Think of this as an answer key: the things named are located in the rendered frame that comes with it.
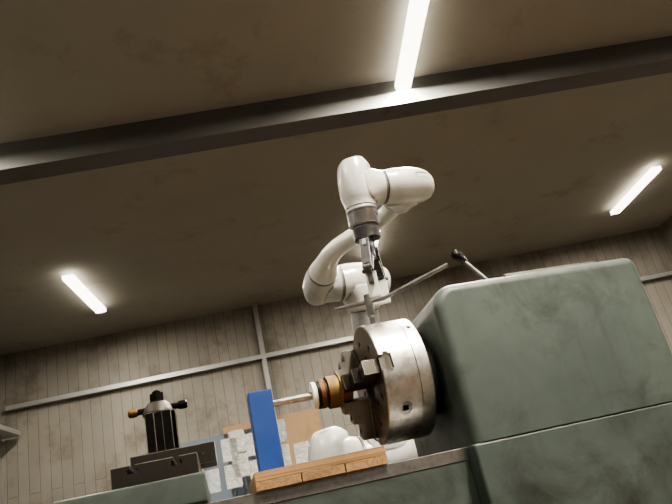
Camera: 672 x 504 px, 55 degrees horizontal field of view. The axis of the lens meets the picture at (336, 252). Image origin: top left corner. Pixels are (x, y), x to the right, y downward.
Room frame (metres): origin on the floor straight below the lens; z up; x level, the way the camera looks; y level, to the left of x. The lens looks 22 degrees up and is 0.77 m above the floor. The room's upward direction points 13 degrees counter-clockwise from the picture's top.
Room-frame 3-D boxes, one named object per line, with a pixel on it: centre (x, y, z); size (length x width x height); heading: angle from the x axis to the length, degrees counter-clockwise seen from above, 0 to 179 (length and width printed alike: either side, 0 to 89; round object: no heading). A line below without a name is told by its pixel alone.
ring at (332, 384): (1.70, 0.09, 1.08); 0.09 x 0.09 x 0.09; 14
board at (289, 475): (1.68, 0.18, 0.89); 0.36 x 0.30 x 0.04; 14
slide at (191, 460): (1.60, 0.53, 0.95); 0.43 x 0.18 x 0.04; 14
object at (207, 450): (1.67, 0.52, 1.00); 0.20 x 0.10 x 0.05; 104
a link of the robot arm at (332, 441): (2.33, 0.17, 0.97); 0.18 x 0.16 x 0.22; 110
